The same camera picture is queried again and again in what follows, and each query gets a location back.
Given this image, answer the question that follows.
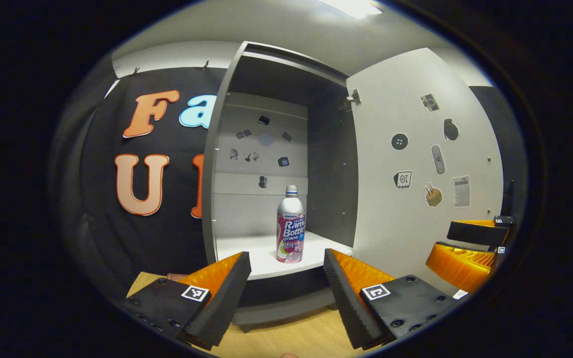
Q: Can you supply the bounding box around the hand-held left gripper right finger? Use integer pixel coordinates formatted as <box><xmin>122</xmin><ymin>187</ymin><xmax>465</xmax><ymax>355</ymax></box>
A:
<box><xmin>323</xmin><ymin>249</ymin><xmax>461</xmax><ymax>350</ymax></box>

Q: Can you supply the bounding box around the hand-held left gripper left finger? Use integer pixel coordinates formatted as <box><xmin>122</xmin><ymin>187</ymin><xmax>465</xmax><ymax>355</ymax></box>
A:
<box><xmin>120</xmin><ymin>251</ymin><xmax>252</xmax><ymax>351</ymax></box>

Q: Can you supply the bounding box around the white cabinet door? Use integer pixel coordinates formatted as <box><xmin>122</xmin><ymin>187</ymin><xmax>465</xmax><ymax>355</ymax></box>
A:
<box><xmin>346</xmin><ymin>47</ymin><xmax>505</xmax><ymax>297</ymax></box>

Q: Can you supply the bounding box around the silver bottle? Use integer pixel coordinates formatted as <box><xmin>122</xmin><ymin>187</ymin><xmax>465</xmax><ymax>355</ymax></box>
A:
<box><xmin>276</xmin><ymin>185</ymin><xmax>307</xmax><ymax>264</ymax></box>

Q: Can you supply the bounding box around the grey cabinet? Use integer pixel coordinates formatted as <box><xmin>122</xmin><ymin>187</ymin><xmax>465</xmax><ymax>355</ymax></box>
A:
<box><xmin>202</xmin><ymin>41</ymin><xmax>362</xmax><ymax>333</ymax></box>

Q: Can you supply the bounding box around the metal door hinge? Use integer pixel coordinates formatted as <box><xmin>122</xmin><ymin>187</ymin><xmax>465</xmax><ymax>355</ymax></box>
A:
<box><xmin>339</xmin><ymin>89</ymin><xmax>362</xmax><ymax>113</ymax></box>

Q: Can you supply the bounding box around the black backdrop cloth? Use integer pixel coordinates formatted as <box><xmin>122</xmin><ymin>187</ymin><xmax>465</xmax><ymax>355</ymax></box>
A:
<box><xmin>50</xmin><ymin>65</ymin><xmax>530</xmax><ymax>301</ymax></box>

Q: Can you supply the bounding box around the ceiling light panel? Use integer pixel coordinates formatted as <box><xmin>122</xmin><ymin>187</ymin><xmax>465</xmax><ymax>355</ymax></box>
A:
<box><xmin>316</xmin><ymin>0</ymin><xmax>384</xmax><ymax>19</ymax></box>

